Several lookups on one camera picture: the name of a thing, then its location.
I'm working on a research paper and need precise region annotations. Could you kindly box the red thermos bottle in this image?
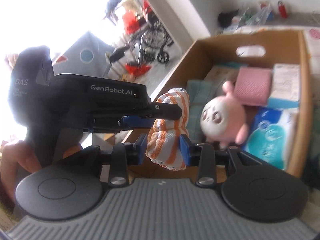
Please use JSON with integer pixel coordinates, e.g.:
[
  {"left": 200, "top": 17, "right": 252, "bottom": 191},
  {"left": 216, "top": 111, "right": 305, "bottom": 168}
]
[{"left": 278, "top": 1, "right": 288, "bottom": 18}]

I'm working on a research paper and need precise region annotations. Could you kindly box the brown cardboard box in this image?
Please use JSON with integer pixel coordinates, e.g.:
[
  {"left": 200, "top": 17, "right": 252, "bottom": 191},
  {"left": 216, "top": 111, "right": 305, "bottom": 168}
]
[{"left": 150, "top": 30, "right": 313, "bottom": 178}]

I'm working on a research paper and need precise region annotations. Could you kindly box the blue white paper box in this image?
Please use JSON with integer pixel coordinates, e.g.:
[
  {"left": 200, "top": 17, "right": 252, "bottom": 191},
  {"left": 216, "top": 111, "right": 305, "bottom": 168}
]
[{"left": 267, "top": 63, "right": 300, "bottom": 109}]

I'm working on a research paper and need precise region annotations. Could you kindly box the black cloth on floor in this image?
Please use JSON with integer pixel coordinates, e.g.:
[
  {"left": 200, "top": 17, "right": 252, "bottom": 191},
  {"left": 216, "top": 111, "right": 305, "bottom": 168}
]
[{"left": 217, "top": 10, "right": 241, "bottom": 29}]

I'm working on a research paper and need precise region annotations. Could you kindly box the orange white striped towel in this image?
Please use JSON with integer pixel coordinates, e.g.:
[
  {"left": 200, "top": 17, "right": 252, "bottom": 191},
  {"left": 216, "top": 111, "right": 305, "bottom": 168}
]
[{"left": 146, "top": 88, "right": 190, "bottom": 171}]

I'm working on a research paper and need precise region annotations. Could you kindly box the black wheelchair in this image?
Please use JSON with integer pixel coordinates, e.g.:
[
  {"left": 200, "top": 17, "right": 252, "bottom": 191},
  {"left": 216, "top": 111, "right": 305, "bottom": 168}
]
[{"left": 123, "top": 0, "right": 174, "bottom": 67}]

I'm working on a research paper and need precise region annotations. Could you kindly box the clear plastic bag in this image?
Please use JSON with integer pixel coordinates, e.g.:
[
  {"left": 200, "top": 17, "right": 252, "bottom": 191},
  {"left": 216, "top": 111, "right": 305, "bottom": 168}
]
[{"left": 246, "top": 4, "right": 272, "bottom": 26}]

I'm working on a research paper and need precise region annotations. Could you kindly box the white cotton swab bag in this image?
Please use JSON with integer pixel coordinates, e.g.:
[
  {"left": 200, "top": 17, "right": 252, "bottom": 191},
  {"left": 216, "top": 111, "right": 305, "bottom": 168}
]
[{"left": 204, "top": 65, "right": 239, "bottom": 85}]

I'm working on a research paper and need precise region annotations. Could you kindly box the pink plush toy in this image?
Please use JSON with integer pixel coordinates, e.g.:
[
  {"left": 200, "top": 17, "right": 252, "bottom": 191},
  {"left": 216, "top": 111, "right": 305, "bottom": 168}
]
[{"left": 200, "top": 81, "right": 249, "bottom": 148}]

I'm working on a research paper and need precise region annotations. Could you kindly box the teal folded cloth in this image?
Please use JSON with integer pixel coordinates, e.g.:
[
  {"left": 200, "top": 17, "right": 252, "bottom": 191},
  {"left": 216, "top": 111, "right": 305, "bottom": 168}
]
[{"left": 186, "top": 80, "right": 217, "bottom": 143}]

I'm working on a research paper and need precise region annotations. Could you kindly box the blue white tissue pack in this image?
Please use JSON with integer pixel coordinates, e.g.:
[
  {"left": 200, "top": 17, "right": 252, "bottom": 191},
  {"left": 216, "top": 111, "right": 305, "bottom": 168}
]
[{"left": 242, "top": 107, "right": 299, "bottom": 170}]

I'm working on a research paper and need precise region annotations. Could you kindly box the person's left hand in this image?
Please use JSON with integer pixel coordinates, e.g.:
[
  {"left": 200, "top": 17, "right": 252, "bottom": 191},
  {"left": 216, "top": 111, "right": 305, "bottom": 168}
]
[{"left": 1, "top": 140, "right": 42, "bottom": 212}]

